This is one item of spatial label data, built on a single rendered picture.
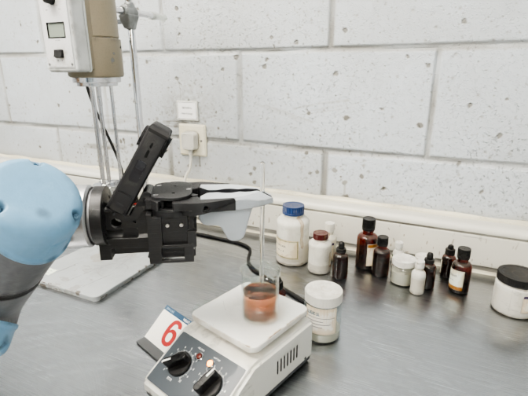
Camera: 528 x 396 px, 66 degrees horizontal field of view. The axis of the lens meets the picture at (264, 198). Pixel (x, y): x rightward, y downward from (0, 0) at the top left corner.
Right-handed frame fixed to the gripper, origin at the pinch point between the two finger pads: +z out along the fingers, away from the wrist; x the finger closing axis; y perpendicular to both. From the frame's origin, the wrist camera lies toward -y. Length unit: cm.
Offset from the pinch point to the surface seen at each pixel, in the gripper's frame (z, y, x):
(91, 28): -26.1, -21.4, -34.4
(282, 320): 2.5, 16.9, 2.7
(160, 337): -14.6, 24.6, -6.6
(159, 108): -18, -4, -69
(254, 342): -1.7, 17.0, 6.5
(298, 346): 4.9, 21.3, 2.7
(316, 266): 15.1, 23.8, -24.7
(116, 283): -24.5, 25.1, -25.3
